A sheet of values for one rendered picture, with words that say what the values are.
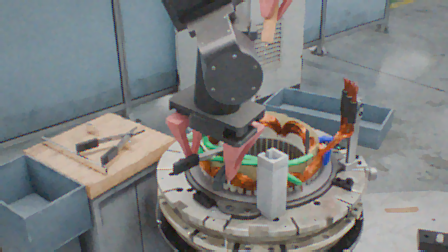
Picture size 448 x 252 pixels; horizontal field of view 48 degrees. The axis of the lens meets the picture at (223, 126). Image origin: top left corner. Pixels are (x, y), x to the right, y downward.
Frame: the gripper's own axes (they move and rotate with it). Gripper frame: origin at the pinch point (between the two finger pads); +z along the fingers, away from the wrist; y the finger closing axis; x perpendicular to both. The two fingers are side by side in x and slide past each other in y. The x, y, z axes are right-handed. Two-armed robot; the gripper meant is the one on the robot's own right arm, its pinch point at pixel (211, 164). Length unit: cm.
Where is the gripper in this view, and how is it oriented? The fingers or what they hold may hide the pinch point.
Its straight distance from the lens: 64.9
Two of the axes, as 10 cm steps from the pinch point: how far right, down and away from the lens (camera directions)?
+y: 8.5, 3.4, -4.1
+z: -0.9, 8.5, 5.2
